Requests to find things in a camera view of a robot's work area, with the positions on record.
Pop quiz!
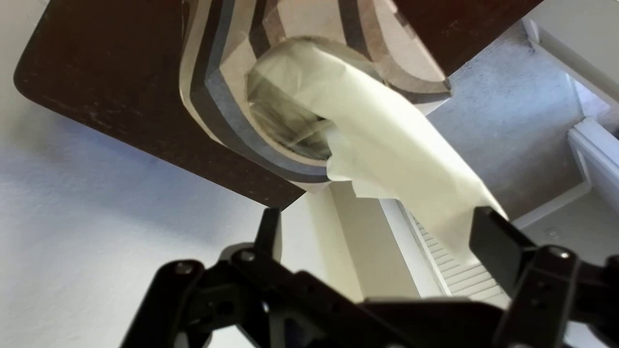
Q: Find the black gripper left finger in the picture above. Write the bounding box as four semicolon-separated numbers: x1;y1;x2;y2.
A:
118;207;360;348

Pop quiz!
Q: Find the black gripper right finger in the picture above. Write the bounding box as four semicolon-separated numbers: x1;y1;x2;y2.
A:
468;205;619;348

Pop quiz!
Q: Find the grey striped cloth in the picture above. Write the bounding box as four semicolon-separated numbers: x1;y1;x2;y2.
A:
178;0;452;188

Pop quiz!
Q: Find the long white tissue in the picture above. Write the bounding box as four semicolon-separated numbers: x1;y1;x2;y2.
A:
245;41;512;267

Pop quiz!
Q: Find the white louvered closet door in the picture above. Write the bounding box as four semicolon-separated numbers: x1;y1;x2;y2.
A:
377;196;512;310

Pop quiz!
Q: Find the dark wooden dresser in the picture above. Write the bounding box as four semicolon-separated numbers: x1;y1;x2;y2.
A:
11;0;545;213

